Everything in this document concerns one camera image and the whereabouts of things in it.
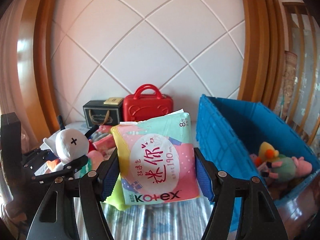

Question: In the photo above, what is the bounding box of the white duck plush orange bow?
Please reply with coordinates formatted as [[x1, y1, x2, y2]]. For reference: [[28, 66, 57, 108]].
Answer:
[[251, 142, 279, 167]]

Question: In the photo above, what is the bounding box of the blue plastic storage crate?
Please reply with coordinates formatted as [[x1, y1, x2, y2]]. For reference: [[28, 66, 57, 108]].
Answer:
[[196, 95, 319, 207]]

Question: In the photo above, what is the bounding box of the dark green gift box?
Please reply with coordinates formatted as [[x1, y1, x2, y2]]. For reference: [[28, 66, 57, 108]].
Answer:
[[83, 100, 123, 128]]

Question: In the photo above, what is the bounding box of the white rabbit plush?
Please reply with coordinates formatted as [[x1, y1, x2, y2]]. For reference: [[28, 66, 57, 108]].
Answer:
[[43, 115, 104, 172]]

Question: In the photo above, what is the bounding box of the Kotex sanitary pad pack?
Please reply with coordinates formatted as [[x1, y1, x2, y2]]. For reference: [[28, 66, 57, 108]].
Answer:
[[111, 109, 200, 205]]

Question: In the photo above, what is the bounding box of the red toy suitcase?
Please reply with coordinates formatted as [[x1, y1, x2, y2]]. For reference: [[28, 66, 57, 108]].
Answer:
[[123, 84, 174, 121]]

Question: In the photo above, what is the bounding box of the small gold box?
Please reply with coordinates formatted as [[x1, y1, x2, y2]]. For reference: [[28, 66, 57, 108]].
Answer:
[[104, 97, 124, 106]]

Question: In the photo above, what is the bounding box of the pink pig plush teal dress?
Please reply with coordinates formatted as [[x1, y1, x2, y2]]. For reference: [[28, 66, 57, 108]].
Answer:
[[261, 157, 312, 183]]

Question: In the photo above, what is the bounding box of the wooden headboard frame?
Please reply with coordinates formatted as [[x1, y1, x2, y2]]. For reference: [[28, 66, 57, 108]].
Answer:
[[17, 0, 59, 140]]

